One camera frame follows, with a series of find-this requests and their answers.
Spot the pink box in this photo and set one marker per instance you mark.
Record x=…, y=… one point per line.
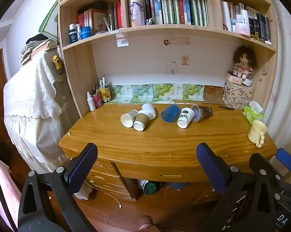
x=233, y=78

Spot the brown wall sticker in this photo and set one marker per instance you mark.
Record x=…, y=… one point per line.
x=167, y=42

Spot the white cup with green print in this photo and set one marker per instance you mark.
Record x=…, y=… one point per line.
x=185, y=117

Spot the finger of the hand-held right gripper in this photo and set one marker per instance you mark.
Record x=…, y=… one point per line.
x=287, y=160
x=258, y=163

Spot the green tissue pack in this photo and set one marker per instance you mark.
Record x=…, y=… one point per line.
x=252, y=114

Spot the pink slipper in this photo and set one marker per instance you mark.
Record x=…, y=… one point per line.
x=146, y=223

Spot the row of green spined books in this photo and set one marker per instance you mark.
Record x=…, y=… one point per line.
x=181, y=9

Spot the red pen holder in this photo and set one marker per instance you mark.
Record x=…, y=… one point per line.
x=97, y=100

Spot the brown paper cup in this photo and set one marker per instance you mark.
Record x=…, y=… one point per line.
x=141, y=120

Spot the dark pen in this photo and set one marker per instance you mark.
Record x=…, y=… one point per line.
x=226, y=107

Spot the blue plastic cup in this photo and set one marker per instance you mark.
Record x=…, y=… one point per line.
x=170, y=113

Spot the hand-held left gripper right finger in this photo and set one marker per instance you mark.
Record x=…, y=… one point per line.
x=209, y=168

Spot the grape picture card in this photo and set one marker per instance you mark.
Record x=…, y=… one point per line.
x=162, y=90
x=121, y=93
x=141, y=92
x=192, y=91

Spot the plain white cup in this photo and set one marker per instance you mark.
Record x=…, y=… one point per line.
x=150, y=110

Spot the wooden desk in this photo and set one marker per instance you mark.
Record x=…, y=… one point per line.
x=160, y=142

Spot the green framed picture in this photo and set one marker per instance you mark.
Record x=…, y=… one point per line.
x=48, y=20

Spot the yellow labelled bottle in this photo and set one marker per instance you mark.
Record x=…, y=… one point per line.
x=104, y=93

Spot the round wooden plaque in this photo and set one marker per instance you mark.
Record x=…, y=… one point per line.
x=213, y=93

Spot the stack of old books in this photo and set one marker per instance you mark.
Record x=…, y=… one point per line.
x=35, y=49

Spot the wooden bookshelf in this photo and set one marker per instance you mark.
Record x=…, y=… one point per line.
x=82, y=77

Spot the dark patterned clear cup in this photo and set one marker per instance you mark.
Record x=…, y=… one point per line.
x=204, y=113

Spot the pink cloth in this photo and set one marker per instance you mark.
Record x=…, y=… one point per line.
x=5, y=193

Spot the white tape roll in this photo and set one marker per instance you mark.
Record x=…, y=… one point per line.
x=247, y=82

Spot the checkered paper cup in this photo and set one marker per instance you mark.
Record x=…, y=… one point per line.
x=129, y=118

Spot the clear wall hook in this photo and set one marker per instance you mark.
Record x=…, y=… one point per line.
x=171, y=69

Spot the hanging paper label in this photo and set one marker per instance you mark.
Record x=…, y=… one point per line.
x=122, y=40

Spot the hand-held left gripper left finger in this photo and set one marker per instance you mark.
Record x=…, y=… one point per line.
x=81, y=168

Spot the cream ceramic mug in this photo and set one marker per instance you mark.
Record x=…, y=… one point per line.
x=256, y=131

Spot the white lace cloth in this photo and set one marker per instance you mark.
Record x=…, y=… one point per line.
x=31, y=106

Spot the brown haired rag doll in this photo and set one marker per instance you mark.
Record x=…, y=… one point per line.
x=243, y=61

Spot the white floral cylinder box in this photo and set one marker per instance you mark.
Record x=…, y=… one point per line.
x=136, y=11

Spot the white spray bottle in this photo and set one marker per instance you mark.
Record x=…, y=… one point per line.
x=91, y=102

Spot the row of black white boxes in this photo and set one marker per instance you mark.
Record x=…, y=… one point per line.
x=247, y=20

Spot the bear wall sticker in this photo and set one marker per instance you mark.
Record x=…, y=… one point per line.
x=185, y=60

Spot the printed fabric storage bag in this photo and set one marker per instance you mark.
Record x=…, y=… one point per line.
x=236, y=96

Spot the blue jar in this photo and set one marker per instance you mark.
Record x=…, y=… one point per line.
x=86, y=32

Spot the row of red books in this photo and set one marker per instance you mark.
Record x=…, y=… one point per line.
x=99, y=17

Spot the dark bottle with white cap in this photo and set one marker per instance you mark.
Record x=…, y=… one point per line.
x=72, y=35

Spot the yellow hanging toy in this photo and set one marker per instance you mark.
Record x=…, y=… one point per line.
x=57, y=62

